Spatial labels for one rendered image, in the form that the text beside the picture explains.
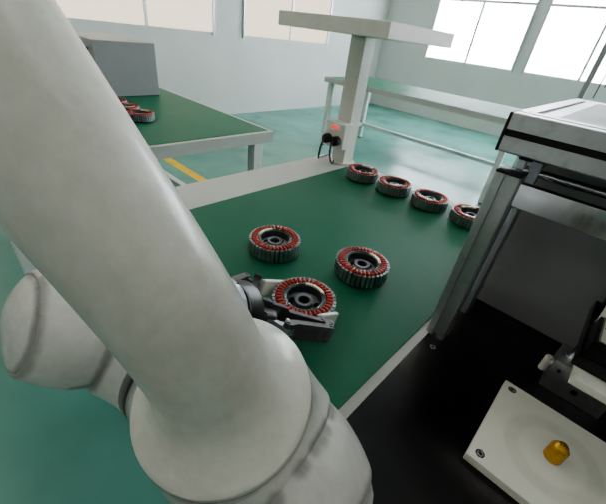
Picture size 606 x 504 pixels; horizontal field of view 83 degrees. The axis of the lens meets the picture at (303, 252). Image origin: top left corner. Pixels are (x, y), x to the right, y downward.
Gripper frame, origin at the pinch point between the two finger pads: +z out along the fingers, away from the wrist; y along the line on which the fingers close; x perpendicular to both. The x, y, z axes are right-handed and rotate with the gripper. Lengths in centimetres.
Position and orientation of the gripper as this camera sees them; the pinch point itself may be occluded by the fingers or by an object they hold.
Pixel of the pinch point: (301, 303)
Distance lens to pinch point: 60.2
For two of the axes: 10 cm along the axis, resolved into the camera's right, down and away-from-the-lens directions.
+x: -4.0, 9.1, 1.2
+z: 4.7, 0.9, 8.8
